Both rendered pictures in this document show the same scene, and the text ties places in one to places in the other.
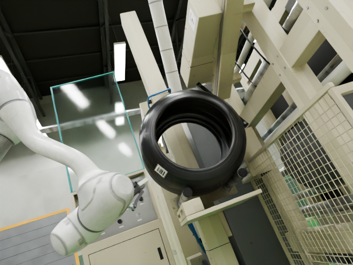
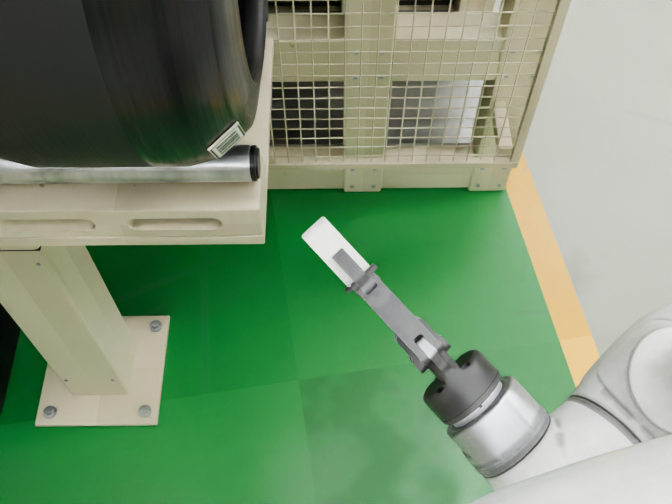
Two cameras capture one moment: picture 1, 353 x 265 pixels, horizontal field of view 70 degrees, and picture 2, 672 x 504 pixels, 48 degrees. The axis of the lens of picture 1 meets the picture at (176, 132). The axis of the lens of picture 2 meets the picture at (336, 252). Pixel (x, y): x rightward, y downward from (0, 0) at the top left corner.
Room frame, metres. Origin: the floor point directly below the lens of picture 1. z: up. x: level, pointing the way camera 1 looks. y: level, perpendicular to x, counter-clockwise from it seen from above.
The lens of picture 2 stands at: (0.94, 0.61, 1.63)
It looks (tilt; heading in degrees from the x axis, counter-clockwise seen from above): 58 degrees down; 281
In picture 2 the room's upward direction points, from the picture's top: straight up
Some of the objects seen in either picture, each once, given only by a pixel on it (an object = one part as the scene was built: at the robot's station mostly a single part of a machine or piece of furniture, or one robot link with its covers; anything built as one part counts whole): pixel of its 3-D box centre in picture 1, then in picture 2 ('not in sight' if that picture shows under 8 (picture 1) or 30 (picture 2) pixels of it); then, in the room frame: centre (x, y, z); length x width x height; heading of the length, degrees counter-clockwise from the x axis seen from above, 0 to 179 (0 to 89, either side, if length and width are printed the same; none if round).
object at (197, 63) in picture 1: (205, 46); not in sight; (1.29, -0.37, 1.71); 0.61 x 0.25 x 0.15; 12
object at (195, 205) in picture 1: (188, 211); (124, 196); (1.32, 0.09, 0.83); 0.36 x 0.09 x 0.06; 12
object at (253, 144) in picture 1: (247, 155); not in sight; (1.64, -0.38, 1.05); 0.20 x 0.15 x 0.30; 12
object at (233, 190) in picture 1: (204, 195); not in sight; (1.52, -0.01, 0.90); 0.40 x 0.03 x 0.10; 102
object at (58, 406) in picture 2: not in sight; (104, 367); (1.59, 0.02, 0.01); 0.27 x 0.27 x 0.02; 12
